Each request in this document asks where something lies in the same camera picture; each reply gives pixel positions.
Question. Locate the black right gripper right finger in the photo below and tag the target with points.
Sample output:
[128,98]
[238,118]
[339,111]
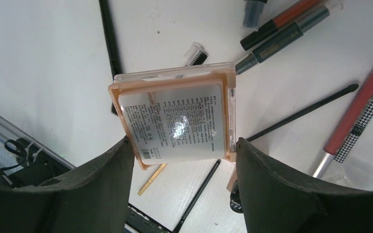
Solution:
[277,198]

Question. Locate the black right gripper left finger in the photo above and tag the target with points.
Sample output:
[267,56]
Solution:
[92,198]

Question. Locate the peach blush compact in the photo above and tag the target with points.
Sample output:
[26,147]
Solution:
[180,114]

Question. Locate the houndstooth pattern makeup pen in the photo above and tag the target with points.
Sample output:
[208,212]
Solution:
[356,132]

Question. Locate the dark green makeup pen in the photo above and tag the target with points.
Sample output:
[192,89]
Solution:
[289,34]

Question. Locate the square foundation bottle black cap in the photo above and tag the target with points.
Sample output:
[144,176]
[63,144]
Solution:
[232,187]

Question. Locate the long thin black brush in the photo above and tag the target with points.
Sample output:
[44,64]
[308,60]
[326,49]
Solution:
[196,196]

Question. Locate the red lipstick silver end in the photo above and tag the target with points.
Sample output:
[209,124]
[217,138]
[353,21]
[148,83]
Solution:
[343,129]

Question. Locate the thin black eyeliner brush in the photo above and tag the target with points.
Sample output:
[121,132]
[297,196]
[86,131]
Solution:
[349,89]

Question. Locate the black eyebrow comb brush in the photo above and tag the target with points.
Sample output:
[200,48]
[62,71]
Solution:
[196,55]

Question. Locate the orange lip gloss black cap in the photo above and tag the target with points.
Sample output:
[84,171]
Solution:
[280,21]

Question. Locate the black powder brush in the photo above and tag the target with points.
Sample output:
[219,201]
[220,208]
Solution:
[110,38]

